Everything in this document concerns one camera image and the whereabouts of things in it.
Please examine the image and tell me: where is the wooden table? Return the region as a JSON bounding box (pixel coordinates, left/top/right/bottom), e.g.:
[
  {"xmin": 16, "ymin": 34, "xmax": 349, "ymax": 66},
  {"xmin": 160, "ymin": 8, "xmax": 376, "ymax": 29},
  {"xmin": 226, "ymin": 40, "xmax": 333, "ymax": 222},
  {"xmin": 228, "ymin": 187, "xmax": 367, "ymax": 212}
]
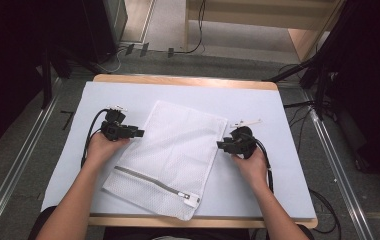
[{"xmin": 87, "ymin": 73, "xmax": 319, "ymax": 230}]

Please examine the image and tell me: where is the white table cover sheet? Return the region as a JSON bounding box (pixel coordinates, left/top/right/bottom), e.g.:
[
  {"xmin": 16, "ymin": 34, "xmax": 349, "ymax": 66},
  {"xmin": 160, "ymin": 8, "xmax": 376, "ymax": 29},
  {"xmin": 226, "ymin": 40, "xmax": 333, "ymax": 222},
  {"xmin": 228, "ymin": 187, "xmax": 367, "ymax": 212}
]
[{"xmin": 40, "ymin": 81, "xmax": 318, "ymax": 220}]

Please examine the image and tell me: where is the white floor cable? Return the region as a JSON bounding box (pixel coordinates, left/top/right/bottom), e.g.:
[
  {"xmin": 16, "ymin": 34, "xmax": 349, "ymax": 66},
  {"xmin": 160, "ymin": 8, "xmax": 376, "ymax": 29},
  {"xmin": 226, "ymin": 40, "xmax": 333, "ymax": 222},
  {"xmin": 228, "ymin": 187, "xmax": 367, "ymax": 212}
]
[{"xmin": 96, "ymin": 48, "xmax": 127, "ymax": 74}]

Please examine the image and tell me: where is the black floor cable loop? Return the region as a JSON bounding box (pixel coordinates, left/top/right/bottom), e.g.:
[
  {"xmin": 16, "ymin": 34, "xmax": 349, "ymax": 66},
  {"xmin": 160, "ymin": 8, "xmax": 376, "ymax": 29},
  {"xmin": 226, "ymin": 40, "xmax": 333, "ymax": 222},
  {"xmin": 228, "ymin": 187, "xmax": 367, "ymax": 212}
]
[{"xmin": 306, "ymin": 187, "xmax": 342, "ymax": 235}]

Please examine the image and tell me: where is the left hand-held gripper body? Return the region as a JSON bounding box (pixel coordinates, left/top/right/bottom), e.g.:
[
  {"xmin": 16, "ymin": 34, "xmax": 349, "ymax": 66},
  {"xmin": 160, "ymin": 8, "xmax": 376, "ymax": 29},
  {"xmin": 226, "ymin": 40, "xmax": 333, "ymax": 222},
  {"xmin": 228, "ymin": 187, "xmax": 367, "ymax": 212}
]
[{"xmin": 100, "ymin": 105, "xmax": 136, "ymax": 142}]

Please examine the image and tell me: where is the light wooden shelf unit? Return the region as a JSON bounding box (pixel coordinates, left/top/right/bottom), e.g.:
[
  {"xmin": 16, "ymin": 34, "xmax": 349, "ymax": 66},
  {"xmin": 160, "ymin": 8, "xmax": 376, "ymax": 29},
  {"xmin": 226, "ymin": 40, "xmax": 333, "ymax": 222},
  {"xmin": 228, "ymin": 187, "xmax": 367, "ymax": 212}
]
[{"xmin": 183, "ymin": 0, "xmax": 346, "ymax": 64}]

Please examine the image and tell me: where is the person's right hand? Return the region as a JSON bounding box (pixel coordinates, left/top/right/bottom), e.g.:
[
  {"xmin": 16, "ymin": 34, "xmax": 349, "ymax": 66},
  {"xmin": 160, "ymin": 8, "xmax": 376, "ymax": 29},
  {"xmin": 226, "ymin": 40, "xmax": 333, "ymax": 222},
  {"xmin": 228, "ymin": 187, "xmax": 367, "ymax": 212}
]
[{"xmin": 231, "ymin": 149, "xmax": 271, "ymax": 192}]

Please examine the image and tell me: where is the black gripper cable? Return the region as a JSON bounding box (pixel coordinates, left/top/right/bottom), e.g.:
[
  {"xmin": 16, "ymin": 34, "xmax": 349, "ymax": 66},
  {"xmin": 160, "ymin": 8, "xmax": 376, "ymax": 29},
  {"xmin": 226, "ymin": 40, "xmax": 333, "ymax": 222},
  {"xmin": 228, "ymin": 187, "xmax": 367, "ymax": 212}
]
[
  {"xmin": 242, "ymin": 132, "xmax": 276, "ymax": 240},
  {"xmin": 79, "ymin": 107, "xmax": 111, "ymax": 169}
]

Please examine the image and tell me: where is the person's left hand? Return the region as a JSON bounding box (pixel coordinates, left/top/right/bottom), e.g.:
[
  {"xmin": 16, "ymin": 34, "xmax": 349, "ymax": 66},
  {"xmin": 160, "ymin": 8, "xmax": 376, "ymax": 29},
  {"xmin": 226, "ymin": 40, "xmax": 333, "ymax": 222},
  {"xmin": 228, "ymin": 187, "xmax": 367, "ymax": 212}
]
[{"xmin": 85, "ymin": 131, "xmax": 131, "ymax": 170}]

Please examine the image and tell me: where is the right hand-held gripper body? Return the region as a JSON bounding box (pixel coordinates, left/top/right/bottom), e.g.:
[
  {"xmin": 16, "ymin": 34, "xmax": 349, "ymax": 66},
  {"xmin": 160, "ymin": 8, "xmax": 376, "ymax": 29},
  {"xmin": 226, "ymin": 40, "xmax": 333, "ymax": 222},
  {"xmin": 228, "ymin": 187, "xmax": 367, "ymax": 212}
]
[{"xmin": 227, "ymin": 119, "xmax": 263, "ymax": 160}]

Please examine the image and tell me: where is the metal floor rail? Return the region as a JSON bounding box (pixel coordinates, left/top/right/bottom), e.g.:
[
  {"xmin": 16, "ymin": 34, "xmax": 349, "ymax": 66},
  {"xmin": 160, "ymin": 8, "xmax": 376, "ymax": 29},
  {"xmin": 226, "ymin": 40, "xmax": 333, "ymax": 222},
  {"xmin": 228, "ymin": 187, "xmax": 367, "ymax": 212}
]
[
  {"xmin": 301, "ymin": 89, "xmax": 376, "ymax": 240},
  {"xmin": 0, "ymin": 77, "xmax": 63, "ymax": 240}
]

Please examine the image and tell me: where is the black curtain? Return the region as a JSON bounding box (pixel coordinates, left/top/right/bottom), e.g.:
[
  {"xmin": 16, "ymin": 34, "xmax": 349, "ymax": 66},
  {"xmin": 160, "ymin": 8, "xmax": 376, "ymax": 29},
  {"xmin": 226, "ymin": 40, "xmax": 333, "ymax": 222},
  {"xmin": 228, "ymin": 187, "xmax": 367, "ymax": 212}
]
[
  {"xmin": 311, "ymin": 0, "xmax": 380, "ymax": 198},
  {"xmin": 0, "ymin": 0, "xmax": 89, "ymax": 160}
]

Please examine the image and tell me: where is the black metal stand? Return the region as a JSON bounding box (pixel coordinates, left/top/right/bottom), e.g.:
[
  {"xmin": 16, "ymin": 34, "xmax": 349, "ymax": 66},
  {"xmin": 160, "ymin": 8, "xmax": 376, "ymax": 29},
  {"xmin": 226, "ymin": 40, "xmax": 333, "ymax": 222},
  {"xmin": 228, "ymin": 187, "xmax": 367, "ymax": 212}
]
[{"xmin": 39, "ymin": 46, "xmax": 74, "ymax": 110}]

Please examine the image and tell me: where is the dark cabinet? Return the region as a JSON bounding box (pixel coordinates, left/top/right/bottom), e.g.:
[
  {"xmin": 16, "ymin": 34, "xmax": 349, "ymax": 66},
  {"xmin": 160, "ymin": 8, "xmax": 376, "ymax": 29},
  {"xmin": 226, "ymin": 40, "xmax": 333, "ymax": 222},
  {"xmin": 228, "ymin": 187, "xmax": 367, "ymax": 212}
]
[{"xmin": 79, "ymin": 0, "xmax": 130, "ymax": 65}]

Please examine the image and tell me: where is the white mesh laundry bag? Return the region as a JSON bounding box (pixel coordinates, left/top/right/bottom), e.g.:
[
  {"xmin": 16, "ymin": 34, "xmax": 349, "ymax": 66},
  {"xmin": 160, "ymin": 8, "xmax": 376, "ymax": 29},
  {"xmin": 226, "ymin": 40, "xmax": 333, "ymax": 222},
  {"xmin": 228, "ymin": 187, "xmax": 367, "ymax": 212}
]
[{"xmin": 101, "ymin": 99, "xmax": 229, "ymax": 222}]

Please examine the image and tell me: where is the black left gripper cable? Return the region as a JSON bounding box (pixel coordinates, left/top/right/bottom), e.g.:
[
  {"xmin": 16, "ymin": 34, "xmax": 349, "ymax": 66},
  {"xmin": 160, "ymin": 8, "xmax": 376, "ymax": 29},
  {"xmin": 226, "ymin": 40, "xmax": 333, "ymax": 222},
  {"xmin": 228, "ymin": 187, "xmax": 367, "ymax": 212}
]
[{"xmin": 79, "ymin": 107, "xmax": 111, "ymax": 169}]

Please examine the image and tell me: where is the black stand with cables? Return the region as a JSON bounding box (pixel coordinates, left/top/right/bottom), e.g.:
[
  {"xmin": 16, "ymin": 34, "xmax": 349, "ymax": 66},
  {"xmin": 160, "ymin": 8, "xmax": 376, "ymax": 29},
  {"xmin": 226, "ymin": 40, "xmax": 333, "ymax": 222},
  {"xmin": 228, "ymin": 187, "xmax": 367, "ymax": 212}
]
[{"xmin": 262, "ymin": 56, "xmax": 342, "ymax": 121}]

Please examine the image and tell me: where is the thin black hanging cable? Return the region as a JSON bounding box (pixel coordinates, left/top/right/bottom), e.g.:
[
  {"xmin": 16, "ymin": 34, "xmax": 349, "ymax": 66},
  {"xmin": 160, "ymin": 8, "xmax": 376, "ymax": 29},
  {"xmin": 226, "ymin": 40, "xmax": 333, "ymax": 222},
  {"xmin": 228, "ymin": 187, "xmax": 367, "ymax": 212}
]
[{"xmin": 173, "ymin": 0, "xmax": 208, "ymax": 55}]

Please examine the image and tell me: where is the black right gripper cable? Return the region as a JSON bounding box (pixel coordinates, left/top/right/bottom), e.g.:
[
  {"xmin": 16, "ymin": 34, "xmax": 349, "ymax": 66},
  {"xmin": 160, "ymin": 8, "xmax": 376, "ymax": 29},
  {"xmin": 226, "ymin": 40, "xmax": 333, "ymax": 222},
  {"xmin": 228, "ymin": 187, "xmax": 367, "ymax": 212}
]
[{"xmin": 242, "ymin": 132, "xmax": 276, "ymax": 240}]

